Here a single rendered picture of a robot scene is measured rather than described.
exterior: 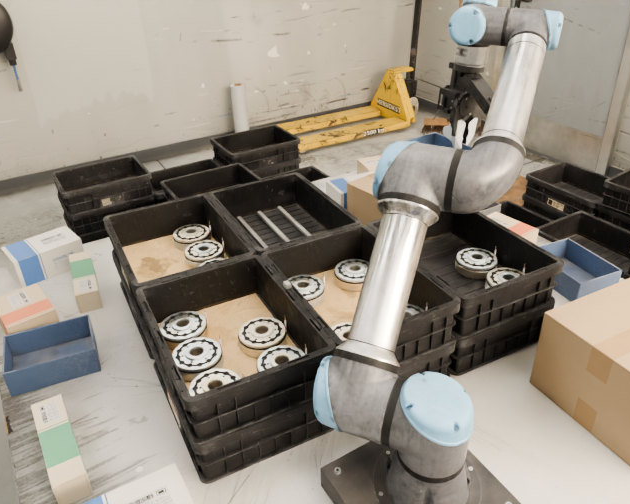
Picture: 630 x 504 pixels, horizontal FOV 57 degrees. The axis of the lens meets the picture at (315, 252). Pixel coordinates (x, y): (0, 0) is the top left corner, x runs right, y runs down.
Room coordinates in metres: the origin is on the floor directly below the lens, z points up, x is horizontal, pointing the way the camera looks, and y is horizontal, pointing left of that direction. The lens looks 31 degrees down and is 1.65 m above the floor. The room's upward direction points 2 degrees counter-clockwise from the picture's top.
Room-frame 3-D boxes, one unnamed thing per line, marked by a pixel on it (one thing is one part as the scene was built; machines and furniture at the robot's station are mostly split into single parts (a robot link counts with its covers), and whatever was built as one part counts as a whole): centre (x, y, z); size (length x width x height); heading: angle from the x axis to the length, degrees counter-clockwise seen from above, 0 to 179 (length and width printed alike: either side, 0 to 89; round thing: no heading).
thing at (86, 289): (1.41, 0.67, 0.73); 0.24 x 0.06 x 0.06; 23
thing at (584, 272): (1.37, -0.73, 0.74); 0.20 x 0.15 x 0.07; 22
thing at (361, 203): (1.69, -0.29, 0.78); 0.30 x 0.22 x 0.16; 38
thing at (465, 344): (1.22, -0.35, 0.76); 0.40 x 0.30 x 0.12; 26
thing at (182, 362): (0.92, 0.25, 0.86); 0.10 x 0.10 x 0.01
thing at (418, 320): (1.09, -0.09, 0.92); 0.40 x 0.30 x 0.02; 26
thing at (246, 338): (0.98, 0.12, 0.86); 0.10 x 0.10 x 0.01
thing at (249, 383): (0.95, 0.18, 0.92); 0.40 x 0.30 x 0.02; 26
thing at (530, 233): (1.57, -0.59, 0.74); 0.16 x 0.12 x 0.07; 37
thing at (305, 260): (1.09, -0.09, 0.87); 0.40 x 0.30 x 0.11; 26
